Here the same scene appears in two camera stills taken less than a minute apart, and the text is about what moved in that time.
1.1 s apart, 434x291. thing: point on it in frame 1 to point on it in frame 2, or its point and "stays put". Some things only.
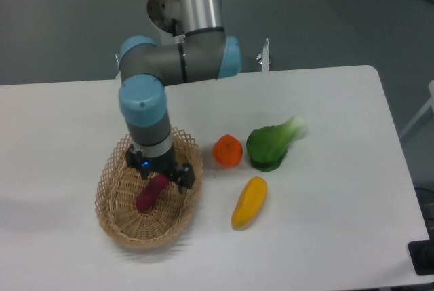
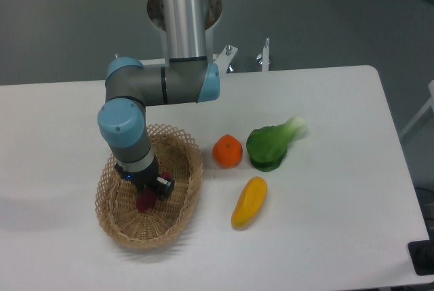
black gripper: x=165 y=164 to x=146 y=180
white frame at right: x=430 y=102 stays put
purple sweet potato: x=150 y=192 stays put
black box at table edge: x=422 y=255 stays put
